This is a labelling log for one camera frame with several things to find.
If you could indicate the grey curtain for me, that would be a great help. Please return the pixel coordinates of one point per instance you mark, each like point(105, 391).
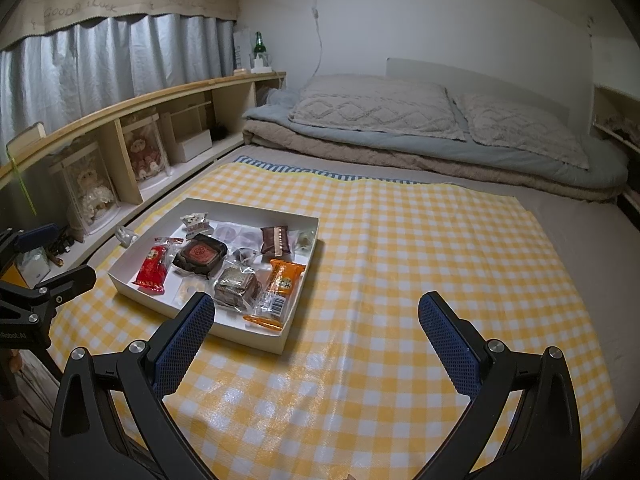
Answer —
point(100, 60)

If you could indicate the beige book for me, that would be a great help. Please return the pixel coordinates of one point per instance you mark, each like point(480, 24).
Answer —
point(27, 139)

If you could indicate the grey quilt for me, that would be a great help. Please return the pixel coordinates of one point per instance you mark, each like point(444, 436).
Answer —
point(380, 142)

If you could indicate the wooden bedside shelf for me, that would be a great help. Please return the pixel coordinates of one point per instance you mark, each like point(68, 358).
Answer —
point(150, 97)

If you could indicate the white side shelf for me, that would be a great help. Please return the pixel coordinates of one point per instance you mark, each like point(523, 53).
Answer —
point(615, 110)

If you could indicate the yellow checked cloth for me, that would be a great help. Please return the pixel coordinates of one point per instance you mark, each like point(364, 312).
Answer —
point(400, 240)

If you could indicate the green ribbon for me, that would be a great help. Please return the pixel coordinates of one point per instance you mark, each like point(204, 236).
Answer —
point(23, 185)

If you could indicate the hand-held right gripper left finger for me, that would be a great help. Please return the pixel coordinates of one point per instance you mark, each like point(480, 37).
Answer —
point(182, 345)

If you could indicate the silver brown snack packet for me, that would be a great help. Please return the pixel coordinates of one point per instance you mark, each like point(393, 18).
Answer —
point(237, 285)

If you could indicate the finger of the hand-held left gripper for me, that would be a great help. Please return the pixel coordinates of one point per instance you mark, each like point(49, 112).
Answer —
point(37, 237)
point(65, 282)

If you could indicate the black red pastry packet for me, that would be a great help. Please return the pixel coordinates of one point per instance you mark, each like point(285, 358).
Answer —
point(200, 254)

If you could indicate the white cardboard box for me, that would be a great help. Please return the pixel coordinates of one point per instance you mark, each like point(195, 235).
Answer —
point(240, 214)

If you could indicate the white storage box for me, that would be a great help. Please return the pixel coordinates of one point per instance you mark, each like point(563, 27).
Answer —
point(197, 145)

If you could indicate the clear purple snack packet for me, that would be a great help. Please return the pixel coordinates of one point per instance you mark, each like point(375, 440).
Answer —
point(247, 236)
point(226, 233)

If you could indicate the clear green snack packet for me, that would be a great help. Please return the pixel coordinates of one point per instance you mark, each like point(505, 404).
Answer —
point(305, 239)

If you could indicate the clear packet with yellow snack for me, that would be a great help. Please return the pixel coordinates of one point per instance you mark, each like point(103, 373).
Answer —
point(186, 291)

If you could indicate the small white snack packet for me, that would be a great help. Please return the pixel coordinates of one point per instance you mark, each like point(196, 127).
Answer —
point(194, 222)

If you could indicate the doll in red dress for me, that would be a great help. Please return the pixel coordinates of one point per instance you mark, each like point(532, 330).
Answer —
point(142, 155)

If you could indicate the doll in white dress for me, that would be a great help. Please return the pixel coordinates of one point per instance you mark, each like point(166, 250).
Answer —
point(92, 190)

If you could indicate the white paper bag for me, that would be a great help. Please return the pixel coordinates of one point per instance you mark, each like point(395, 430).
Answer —
point(242, 50)

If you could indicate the beige blanket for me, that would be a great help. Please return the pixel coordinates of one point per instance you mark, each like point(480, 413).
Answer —
point(350, 160)

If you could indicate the red snack packet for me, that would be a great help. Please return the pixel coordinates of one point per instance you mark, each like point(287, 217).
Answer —
point(152, 266)

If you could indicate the white small device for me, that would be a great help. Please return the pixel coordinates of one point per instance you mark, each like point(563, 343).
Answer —
point(35, 266)

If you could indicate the green glass bottle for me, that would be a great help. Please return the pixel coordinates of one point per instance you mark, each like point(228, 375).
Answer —
point(259, 47)

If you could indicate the orange snack packet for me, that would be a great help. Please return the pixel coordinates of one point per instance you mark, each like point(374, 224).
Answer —
point(280, 285)

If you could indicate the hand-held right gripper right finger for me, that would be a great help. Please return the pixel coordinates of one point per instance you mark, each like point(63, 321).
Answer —
point(452, 345)

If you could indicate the beige textured pillow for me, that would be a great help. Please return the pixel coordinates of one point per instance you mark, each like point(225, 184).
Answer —
point(375, 105)
point(520, 125)

